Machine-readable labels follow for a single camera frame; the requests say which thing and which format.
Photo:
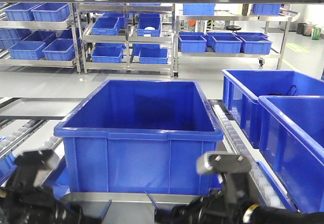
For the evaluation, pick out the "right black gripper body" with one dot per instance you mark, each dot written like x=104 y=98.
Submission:
x=229 y=205

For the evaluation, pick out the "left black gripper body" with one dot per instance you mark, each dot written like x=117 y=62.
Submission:
x=39 y=205

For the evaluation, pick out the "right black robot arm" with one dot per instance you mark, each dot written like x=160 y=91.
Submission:
x=265 y=214

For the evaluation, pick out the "blue bin right front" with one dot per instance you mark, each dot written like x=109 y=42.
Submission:
x=292 y=144

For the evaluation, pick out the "blue target bin on rack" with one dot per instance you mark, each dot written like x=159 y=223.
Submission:
x=140 y=136

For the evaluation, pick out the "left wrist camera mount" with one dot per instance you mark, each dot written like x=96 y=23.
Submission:
x=32 y=169

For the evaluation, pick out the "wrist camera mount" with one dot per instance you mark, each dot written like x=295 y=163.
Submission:
x=32 y=169
x=217 y=162

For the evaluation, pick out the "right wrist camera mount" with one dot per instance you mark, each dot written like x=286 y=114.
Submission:
x=217 y=162

